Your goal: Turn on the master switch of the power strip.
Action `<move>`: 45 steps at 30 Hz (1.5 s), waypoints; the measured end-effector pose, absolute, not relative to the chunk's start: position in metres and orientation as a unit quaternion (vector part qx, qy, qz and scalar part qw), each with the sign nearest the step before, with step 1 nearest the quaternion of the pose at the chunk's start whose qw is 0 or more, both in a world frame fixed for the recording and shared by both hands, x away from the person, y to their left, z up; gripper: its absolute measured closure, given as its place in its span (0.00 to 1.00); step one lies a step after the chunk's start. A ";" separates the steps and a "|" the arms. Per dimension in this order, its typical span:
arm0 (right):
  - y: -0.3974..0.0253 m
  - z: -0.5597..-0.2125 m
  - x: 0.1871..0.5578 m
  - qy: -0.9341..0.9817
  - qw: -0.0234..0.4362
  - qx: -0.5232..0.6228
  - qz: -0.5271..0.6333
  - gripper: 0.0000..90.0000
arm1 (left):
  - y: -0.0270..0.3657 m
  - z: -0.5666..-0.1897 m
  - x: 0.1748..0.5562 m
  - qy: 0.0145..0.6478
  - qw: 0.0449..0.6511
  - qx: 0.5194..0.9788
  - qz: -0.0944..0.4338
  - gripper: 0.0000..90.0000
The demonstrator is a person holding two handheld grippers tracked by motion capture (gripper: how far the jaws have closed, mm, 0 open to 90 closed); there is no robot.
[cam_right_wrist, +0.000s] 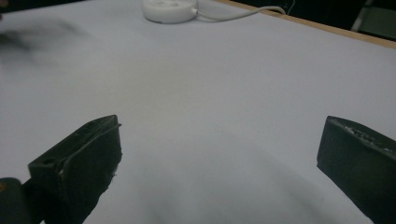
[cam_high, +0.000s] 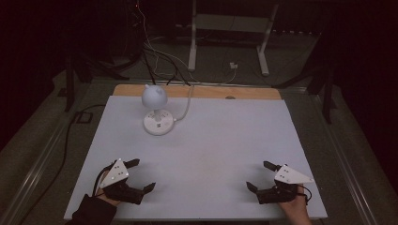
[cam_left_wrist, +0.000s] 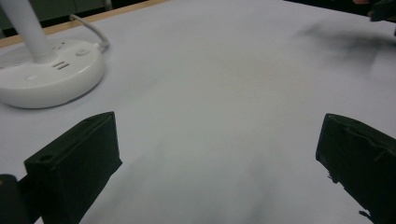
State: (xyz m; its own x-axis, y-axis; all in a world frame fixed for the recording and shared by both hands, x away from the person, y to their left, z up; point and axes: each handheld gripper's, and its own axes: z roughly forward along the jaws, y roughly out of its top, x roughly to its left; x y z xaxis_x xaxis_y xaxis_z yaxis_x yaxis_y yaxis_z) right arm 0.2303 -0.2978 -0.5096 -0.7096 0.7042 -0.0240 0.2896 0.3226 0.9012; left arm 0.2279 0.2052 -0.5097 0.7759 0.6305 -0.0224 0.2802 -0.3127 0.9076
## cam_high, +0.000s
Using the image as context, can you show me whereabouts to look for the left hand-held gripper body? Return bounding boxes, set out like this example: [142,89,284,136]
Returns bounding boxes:
[99,157,145,206]

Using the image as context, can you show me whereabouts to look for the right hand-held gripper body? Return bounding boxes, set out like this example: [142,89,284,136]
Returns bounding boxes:
[255,164,315,205]

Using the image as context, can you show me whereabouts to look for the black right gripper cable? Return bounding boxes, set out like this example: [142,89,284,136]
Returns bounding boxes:
[297,183,314,206]

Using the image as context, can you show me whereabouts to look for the white lamp cable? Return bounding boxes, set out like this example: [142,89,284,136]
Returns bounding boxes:
[173,85,195,123]

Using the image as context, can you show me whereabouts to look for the metal floor rail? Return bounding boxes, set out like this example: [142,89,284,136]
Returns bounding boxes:
[311,93,379,225]
[0,116,74,225]

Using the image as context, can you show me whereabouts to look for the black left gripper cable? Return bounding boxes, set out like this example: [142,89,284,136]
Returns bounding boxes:
[92,166,111,198]

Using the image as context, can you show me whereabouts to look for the white floor cable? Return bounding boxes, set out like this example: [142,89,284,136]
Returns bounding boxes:
[136,3,239,86]

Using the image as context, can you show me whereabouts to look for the person's left hand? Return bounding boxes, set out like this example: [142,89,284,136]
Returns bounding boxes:
[95,170,122,207]

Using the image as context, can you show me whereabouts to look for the person's right hand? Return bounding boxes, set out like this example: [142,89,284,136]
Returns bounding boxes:
[277,185,312,225]

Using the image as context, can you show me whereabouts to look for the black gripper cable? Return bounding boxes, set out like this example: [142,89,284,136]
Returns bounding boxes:
[92,166,111,198]
[297,183,314,206]

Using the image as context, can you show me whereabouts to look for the grey metal stand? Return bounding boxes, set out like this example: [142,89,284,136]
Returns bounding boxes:
[187,0,280,77]

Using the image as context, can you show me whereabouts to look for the black rectangular floor frame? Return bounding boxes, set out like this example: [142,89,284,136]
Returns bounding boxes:
[72,111,94,125]

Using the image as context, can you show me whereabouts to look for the black floor cable bundle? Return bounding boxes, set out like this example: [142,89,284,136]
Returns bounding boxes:
[140,43,192,87]

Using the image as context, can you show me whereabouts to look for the black stand legs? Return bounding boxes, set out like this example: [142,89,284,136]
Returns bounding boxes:
[63,51,131,113]
[271,60,340,125]

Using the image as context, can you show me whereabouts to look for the white table mat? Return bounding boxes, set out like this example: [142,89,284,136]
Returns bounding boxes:
[63,95,329,221]

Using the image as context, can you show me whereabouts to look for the long black floor cable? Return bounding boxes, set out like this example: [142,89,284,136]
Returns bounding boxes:
[17,103,107,225]

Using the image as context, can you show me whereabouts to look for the white desk lamp with ears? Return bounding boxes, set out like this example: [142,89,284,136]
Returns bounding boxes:
[141,83,175,137]

